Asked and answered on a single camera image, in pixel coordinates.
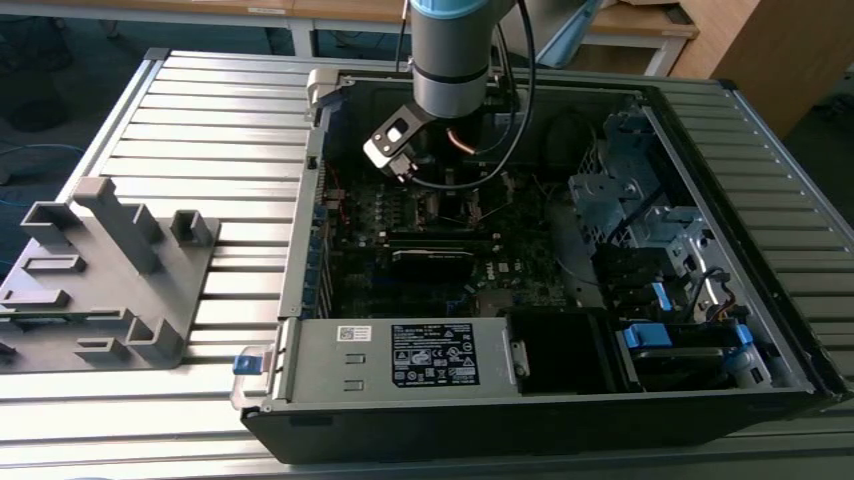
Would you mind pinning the metal locking lever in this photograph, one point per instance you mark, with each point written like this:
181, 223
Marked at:
496, 210

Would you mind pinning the CPU socket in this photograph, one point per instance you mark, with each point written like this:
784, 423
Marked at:
424, 210

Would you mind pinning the black RAM slot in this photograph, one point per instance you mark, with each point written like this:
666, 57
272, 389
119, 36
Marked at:
440, 244
436, 233

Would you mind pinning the green motherboard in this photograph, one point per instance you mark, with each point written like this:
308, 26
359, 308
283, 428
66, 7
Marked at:
527, 250

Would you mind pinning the black graphics card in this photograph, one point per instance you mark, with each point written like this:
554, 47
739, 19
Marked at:
429, 267

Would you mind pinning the metal disk bay cage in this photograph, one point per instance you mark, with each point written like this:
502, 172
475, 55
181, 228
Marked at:
600, 190

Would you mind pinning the bronze chipset heatsink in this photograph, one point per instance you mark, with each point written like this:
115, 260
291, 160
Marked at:
495, 302

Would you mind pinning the wooden desk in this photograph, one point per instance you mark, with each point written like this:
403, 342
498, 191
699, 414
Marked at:
200, 4
634, 27

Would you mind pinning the blue disk carrier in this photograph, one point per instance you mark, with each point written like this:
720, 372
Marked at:
656, 295
643, 335
742, 335

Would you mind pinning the silver power supply unit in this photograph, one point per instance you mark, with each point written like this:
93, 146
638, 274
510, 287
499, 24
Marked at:
320, 360

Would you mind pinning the wooden cabinet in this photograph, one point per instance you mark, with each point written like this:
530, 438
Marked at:
767, 50

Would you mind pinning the blue case latch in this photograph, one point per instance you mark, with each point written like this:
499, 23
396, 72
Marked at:
245, 364

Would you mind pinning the black hard disk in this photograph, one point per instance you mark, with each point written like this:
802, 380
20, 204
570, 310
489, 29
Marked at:
674, 367

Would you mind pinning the black open PC case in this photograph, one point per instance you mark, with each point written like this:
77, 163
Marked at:
534, 430

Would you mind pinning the grey parts rack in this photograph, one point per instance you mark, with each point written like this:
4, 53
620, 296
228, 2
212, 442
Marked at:
120, 280

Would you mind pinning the black office chair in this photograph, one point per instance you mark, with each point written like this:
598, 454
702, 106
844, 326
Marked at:
29, 60

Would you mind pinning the green RAM stick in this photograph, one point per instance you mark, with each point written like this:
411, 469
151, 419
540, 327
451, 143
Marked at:
46, 316

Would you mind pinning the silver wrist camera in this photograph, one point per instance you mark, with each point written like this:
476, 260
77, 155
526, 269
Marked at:
393, 140

